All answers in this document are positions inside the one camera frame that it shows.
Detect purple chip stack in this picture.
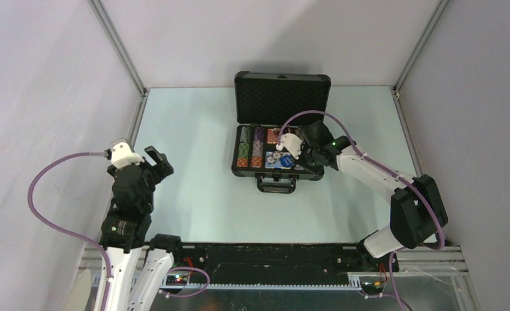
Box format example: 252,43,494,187
253,126,265,148

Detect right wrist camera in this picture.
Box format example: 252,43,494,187
276,133,304,159

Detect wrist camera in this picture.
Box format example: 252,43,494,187
276,133,304,159
107,138,145,169

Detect green blue chip stack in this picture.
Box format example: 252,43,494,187
239,126,251,145

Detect blue playing card box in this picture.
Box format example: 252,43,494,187
264,151,290,169

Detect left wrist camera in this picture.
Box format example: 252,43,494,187
107,138,145,169

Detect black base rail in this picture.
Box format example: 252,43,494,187
175,243,399,286

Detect blue round button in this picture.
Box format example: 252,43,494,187
279,154,294,169

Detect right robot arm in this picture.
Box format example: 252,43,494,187
299,121,448,271

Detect black poker set case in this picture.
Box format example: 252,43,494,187
231,71,332,194

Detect red playing card box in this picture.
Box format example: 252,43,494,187
266,128,280,144

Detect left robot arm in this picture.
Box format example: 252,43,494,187
95,141,185,310

